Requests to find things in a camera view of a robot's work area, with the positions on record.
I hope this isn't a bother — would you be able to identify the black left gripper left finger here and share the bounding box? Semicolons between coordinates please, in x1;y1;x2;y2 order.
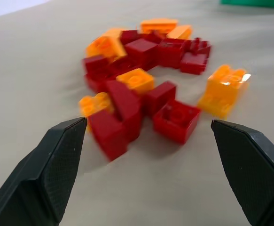
0;117;87;226

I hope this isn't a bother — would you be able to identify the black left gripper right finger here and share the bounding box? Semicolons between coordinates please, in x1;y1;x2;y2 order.
211;119;274;226

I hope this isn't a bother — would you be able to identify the teal bin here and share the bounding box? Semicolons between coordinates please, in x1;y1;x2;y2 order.
219;0;274;9

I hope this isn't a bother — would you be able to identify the orange toy brick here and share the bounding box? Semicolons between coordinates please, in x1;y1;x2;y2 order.
116;68;156;95
196;64;252;119
78;92;115;118
140;18;179;34
85;27;128;63
166;24;194;40

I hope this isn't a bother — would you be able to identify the red hollow toy brick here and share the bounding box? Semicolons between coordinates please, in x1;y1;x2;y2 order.
152;99;202;145

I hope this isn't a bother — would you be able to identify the red curved toy brick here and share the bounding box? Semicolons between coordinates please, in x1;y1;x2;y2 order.
105;80;144;143

